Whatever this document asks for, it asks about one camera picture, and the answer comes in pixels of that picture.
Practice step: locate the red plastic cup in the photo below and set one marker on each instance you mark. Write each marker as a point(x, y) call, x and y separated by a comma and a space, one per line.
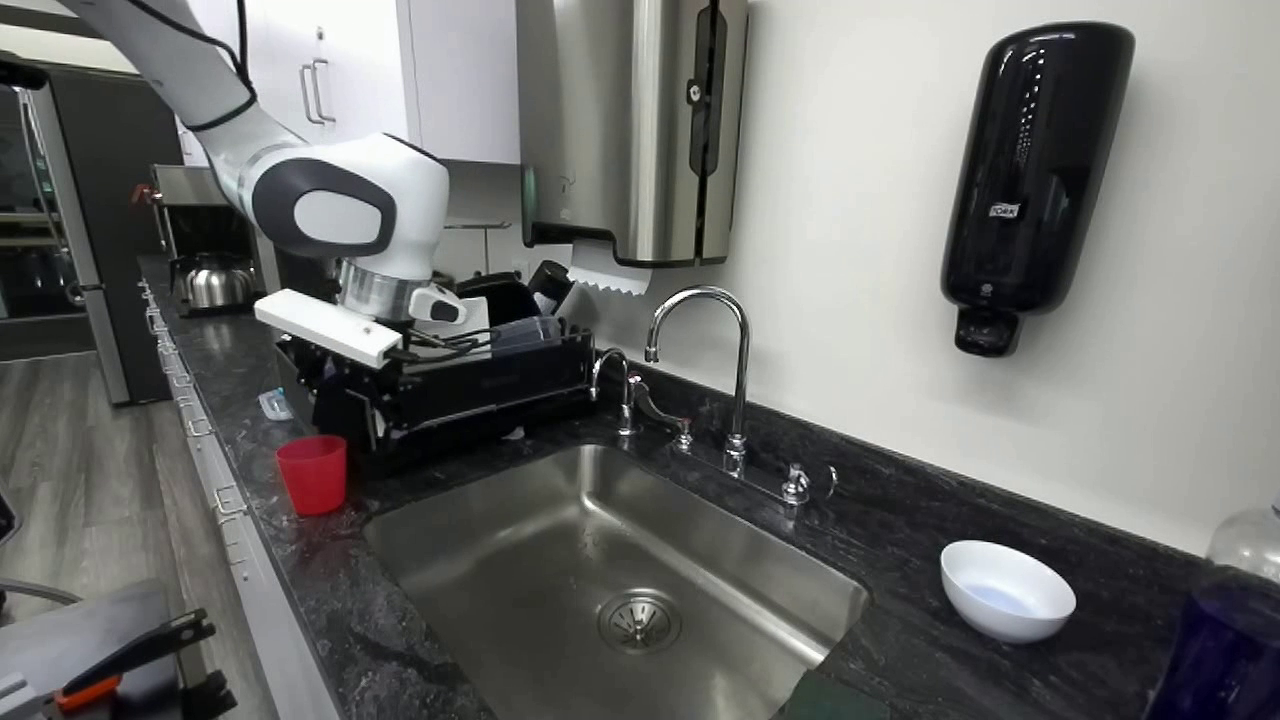
point(313, 475)

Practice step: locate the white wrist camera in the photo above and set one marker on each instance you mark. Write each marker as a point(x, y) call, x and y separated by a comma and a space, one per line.
point(328, 325)

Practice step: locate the sink drain strainer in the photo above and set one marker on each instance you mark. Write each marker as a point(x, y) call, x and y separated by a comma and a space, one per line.
point(636, 623)

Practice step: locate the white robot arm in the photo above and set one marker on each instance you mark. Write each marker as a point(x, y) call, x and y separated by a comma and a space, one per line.
point(374, 206)

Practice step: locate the clear glass jar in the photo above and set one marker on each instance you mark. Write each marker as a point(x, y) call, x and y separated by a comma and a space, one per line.
point(1248, 541)

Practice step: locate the steel paper towel dispenser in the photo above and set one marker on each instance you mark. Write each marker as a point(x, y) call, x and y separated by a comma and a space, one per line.
point(628, 125)

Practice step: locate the black wall soap dispenser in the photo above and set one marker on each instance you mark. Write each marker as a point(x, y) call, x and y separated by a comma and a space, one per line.
point(1036, 151)

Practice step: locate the blue glass bottle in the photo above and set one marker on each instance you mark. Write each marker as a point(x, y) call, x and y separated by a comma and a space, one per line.
point(1227, 657)

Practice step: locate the stainless steel sink basin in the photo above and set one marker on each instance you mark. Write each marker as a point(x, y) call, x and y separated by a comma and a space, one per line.
point(508, 574)

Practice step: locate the white ceramic bowl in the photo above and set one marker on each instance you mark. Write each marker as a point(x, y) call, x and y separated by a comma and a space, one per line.
point(1004, 594)

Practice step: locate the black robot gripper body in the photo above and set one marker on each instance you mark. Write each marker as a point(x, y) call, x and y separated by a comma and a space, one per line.
point(368, 402)

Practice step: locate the black dish drying rack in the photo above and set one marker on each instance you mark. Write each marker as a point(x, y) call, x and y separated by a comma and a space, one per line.
point(533, 367)

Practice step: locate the white upper cabinet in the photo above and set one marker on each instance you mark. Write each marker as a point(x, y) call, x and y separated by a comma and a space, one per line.
point(437, 75)

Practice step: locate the steel kettle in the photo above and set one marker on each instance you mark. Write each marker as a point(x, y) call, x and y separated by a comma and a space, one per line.
point(214, 289)

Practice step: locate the orange handled pliers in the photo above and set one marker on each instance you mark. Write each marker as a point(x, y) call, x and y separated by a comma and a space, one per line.
point(102, 681)

